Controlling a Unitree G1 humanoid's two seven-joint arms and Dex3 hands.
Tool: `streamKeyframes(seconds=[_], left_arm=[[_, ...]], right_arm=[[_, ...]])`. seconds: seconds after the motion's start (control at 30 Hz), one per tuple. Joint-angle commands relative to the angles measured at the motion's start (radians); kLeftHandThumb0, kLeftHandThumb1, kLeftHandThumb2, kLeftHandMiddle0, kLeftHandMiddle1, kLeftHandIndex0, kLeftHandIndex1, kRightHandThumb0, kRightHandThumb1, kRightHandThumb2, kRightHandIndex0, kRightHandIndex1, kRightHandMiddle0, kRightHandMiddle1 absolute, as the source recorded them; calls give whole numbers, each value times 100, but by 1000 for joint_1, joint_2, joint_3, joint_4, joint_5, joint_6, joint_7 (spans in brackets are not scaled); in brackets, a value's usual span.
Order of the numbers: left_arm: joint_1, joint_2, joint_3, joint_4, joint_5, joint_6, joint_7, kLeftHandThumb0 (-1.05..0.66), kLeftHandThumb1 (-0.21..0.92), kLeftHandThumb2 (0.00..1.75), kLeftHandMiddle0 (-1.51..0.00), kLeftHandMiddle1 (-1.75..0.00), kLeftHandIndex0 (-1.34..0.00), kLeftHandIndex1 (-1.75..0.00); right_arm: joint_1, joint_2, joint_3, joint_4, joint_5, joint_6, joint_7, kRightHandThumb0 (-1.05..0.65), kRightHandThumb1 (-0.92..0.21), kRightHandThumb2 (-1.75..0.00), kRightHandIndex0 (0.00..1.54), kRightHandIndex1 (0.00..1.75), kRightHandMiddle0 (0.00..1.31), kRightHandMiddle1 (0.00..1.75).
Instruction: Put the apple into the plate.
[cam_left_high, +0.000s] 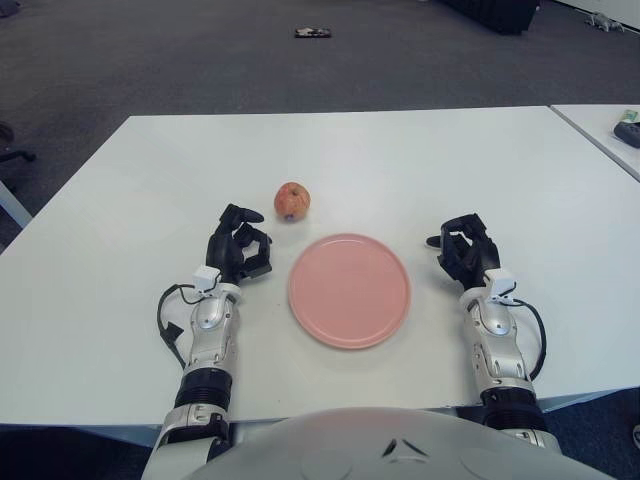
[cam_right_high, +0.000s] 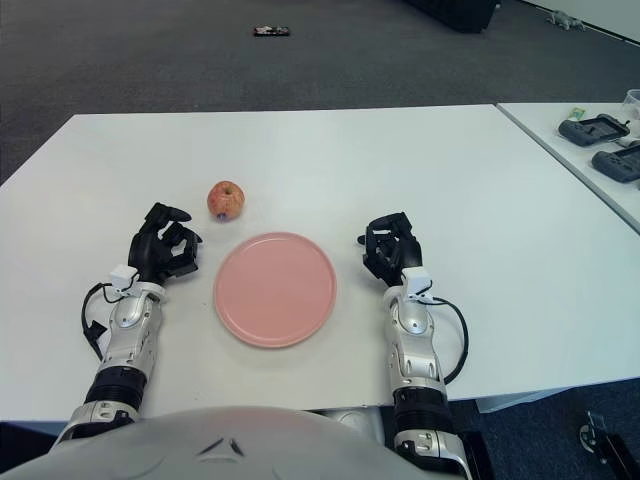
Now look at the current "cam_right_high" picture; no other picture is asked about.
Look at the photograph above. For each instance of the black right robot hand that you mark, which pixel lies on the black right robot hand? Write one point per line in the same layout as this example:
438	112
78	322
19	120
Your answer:
407	250

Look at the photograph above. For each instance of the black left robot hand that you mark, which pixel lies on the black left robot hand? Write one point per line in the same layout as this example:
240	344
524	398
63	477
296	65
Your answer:
145	250

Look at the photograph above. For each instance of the red yellow apple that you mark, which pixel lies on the red yellow apple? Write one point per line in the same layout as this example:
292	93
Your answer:
226	200

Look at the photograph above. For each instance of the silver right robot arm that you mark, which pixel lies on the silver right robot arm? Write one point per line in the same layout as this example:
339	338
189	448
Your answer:
415	340

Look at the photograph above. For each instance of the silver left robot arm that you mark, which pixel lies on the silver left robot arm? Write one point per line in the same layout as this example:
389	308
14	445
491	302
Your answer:
127	320

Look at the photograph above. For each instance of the pink round plate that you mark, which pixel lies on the pink round plate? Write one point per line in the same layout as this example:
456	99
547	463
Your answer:
275	290

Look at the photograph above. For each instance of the grey robot torso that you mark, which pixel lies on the grey robot torso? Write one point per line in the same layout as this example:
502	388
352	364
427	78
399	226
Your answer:
200	445

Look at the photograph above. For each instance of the small green packet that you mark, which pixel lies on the small green packet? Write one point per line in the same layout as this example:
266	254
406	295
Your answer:
578	113

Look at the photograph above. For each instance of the dark grey handheld controller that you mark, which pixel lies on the dark grey handheld controller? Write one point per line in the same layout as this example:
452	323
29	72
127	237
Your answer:
617	165
592	129

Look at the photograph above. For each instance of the black box furniture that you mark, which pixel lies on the black box furniture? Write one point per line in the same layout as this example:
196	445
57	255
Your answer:
455	15

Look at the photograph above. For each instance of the small dark flat floor object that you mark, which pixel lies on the small dark flat floor object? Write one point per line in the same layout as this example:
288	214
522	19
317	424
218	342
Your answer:
271	31

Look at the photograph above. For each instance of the clear plastic container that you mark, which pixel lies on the clear plastic container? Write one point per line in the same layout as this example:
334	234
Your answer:
634	102

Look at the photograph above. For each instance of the grey toy figure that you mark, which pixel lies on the grey toy figure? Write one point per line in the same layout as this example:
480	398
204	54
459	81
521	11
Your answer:
562	19

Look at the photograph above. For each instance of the black caster wheel frame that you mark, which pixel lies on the black caster wheel frame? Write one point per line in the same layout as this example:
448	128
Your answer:
607	442

